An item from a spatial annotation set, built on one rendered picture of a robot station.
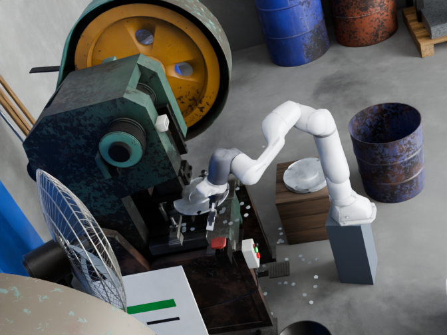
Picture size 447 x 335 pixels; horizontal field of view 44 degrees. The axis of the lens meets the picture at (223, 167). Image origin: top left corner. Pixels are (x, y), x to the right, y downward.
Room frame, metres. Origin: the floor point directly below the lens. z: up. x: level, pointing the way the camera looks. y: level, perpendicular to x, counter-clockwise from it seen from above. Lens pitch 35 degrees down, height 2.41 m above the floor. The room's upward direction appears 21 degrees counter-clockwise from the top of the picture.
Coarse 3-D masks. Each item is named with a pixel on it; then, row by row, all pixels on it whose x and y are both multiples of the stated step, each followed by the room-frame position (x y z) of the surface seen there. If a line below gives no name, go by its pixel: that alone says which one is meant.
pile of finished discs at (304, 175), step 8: (304, 160) 2.69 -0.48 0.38; (312, 160) 2.66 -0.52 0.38; (288, 168) 2.68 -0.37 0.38; (296, 168) 2.65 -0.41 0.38; (304, 168) 2.61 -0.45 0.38; (312, 168) 2.58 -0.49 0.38; (320, 168) 2.56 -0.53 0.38; (288, 176) 2.60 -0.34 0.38; (296, 176) 2.58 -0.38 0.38; (304, 176) 2.54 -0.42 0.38; (312, 176) 2.51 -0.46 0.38; (320, 176) 2.49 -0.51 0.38; (288, 184) 2.53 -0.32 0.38; (296, 184) 2.51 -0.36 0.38; (304, 184) 2.48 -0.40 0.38; (312, 184) 2.45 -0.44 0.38; (320, 184) 2.42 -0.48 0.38; (296, 192) 2.47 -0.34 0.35; (304, 192) 2.44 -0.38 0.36
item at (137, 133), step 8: (104, 128) 2.01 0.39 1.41; (112, 128) 1.96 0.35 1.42; (120, 128) 1.95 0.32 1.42; (128, 128) 1.95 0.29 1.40; (136, 128) 1.97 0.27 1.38; (136, 136) 1.93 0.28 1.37; (144, 144) 1.95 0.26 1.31; (96, 160) 1.98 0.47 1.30; (104, 160) 2.00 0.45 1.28; (104, 168) 1.98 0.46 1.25; (112, 168) 1.98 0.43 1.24; (120, 168) 2.00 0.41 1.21; (104, 176) 1.98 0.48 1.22; (112, 176) 1.98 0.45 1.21
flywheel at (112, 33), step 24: (120, 0) 2.63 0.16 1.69; (144, 0) 2.56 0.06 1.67; (96, 24) 2.59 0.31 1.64; (120, 24) 2.60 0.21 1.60; (144, 24) 2.57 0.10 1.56; (168, 24) 2.54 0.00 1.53; (192, 24) 2.47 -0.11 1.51; (96, 48) 2.64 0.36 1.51; (120, 48) 2.61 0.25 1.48; (144, 48) 2.58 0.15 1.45; (168, 48) 2.55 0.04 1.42; (192, 48) 2.52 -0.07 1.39; (216, 48) 2.51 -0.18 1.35; (168, 72) 2.56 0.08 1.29; (192, 72) 2.54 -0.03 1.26; (216, 72) 2.46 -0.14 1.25; (192, 96) 2.54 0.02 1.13; (216, 96) 2.47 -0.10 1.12; (192, 120) 2.52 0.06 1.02
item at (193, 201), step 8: (192, 184) 2.31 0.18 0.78; (192, 192) 2.24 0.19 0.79; (224, 192) 2.15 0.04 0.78; (184, 200) 2.21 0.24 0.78; (192, 200) 2.18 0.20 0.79; (200, 200) 2.15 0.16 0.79; (208, 200) 2.14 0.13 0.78; (176, 208) 2.17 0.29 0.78; (184, 208) 2.15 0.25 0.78; (192, 208) 2.13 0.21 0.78; (200, 208) 2.10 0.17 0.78; (208, 208) 2.08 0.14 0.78
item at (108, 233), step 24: (120, 240) 2.07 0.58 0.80; (120, 264) 2.07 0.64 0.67; (144, 264) 2.05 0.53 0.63; (168, 264) 2.00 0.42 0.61; (192, 264) 1.97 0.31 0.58; (216, 264) 1.95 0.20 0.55; (240, 264) 1.91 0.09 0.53; (192, 288) 2.00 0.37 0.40; (216, 288) 1.96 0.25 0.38; (240, 288) 1.93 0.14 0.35; (216, 312) 1.98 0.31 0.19; (240, 312) 1.95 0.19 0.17; (264, 312) 1.91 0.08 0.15
